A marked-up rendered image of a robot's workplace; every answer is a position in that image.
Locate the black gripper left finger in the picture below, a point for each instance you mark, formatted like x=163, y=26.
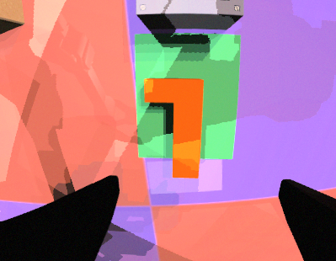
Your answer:
x=71, y=228

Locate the orange l-shaped part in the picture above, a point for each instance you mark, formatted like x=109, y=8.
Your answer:
x=188, y=102

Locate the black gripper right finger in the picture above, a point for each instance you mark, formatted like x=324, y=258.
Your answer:
x=311, y=216

